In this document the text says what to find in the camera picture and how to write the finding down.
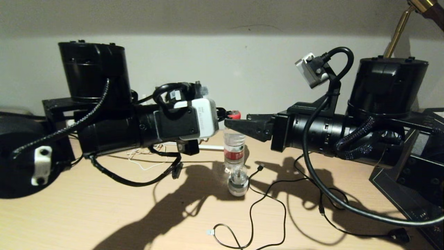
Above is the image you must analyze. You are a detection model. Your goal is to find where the thin white adapter cable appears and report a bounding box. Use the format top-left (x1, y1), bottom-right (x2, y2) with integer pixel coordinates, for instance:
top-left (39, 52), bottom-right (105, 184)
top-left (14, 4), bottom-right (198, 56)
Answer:
top-left (127, 148), bottom-right (167, 171)

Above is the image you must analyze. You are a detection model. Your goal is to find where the white router with antennas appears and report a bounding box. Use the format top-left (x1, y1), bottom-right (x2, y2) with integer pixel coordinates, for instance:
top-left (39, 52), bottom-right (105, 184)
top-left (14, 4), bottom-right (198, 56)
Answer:
top-left (160, 137), bottom-right (224, 151)

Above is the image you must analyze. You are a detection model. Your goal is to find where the water bottle with red cap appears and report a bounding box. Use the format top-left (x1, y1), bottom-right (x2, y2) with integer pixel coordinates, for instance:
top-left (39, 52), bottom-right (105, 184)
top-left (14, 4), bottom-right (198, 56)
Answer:
top-left (223, 110), bottom-right (246, 173)

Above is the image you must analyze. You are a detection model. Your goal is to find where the small glass bulb night light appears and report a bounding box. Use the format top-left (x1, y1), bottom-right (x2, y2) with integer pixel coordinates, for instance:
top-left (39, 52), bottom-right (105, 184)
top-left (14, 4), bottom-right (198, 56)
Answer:
top-left (228, 164), bottom-right (249, 197)

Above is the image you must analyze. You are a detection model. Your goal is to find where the dark gift bag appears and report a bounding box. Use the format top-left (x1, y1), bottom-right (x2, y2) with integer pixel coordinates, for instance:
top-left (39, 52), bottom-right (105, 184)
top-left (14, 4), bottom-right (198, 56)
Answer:
top-left (368, 108), bottom-right (444, 250)

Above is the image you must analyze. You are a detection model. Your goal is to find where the brass desk lamp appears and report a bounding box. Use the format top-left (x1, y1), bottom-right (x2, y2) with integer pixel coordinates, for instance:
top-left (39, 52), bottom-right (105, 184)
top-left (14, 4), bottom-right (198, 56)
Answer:
top-left (383, 0), bottom-right (444, 59)

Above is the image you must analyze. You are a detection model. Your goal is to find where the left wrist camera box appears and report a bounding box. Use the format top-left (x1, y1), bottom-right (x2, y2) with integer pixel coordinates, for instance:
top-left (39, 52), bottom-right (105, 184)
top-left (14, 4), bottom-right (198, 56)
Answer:
top-left (173, 98), bottom-right (220, 141)

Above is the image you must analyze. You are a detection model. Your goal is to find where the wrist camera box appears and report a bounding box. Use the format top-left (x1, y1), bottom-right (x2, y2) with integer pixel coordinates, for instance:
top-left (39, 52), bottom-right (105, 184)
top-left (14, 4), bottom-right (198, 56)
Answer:
top-left (173, 98), bottom-right (220, 141)
top-left (295, 52), bottom-right (330, 89)

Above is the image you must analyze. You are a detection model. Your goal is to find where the black USB cable white tip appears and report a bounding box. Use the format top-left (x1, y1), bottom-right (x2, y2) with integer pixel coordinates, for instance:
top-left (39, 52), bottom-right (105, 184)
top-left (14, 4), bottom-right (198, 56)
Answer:
top-left (207, 164), bottom-right (287, 250)

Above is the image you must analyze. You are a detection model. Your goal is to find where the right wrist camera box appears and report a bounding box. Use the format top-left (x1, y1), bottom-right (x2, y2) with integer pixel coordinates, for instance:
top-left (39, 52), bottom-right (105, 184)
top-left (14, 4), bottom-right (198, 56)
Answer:
top-left (295, 52), bottom-right (330, 89)

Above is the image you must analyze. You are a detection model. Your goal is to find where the left braided black cable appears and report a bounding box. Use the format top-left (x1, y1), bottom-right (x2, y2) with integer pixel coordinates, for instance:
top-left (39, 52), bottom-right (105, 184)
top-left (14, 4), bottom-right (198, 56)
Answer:
top-left (12, 78), bottom-right (183, 187)

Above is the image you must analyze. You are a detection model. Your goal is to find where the braided black cable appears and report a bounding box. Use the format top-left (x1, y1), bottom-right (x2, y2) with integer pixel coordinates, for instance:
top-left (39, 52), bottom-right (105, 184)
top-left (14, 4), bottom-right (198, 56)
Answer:
top-left (335, 116), bottom-right (377, 160)
top-left (12, 78), bottom-right (183, 187)

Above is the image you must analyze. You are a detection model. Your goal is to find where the right braided black cable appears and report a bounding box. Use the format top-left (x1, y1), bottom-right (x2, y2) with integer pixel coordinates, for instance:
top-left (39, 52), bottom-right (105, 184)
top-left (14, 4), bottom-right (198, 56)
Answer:
top-left (335, 116), bottom-right (377, 160)

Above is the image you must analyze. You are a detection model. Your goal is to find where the thin black cable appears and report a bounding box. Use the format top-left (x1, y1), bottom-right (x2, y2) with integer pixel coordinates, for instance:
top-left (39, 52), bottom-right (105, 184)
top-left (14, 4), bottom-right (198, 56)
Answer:
top-left (242, 178), bottom-right (325, 250)

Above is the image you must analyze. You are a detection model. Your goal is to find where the right smooth black camera cable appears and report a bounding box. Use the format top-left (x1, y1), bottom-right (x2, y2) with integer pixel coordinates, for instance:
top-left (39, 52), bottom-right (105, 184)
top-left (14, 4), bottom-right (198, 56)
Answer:
top-left (302, 47), bottom-right (444, 227)

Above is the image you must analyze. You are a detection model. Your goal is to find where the white cable clamp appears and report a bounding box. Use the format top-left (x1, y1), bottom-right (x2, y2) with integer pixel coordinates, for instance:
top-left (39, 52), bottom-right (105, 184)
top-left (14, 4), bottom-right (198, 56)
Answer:
top-left (31, 146), bottom-right (53, 186)

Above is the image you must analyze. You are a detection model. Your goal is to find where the black lamp power cord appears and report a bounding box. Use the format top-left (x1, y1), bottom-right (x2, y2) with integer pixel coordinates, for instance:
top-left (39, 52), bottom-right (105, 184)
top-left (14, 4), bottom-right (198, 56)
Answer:
top-left (293, 155), bottom-right (412, 243)

